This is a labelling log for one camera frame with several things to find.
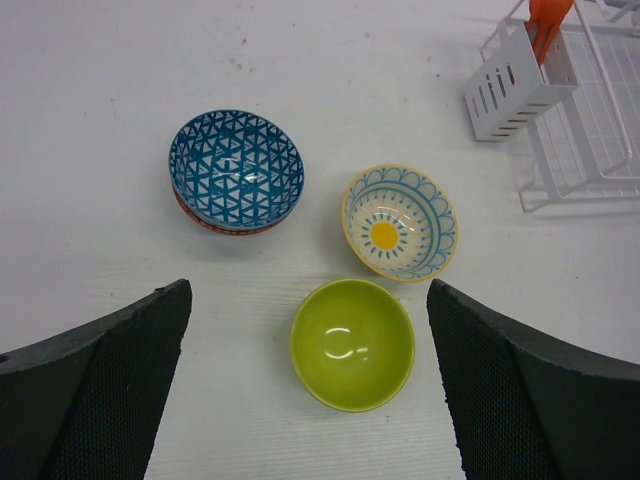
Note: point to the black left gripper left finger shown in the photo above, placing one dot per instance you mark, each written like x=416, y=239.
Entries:
x=87, y=403

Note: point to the white cutlery holder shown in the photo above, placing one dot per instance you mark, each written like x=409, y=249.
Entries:
x=510, y=90

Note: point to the blue triangle patterned bowl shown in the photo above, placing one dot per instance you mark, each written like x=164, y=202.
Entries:
x=236, y=170

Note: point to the yellow teal patterned bowl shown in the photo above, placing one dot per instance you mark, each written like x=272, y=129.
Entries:
x=399, y=223

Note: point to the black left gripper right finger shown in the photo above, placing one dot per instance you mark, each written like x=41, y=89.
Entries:
x=526, y=405

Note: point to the white wire dish rack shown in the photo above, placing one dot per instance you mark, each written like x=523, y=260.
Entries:
x=586, y=148

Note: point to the red patterned bowl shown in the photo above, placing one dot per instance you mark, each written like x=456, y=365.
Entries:
x=216, y=229

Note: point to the orange plastic spoon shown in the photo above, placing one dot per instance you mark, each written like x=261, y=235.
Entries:
x=546, y=17

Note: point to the lime green bowl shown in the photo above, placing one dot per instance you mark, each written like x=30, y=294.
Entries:
x=352, y=345

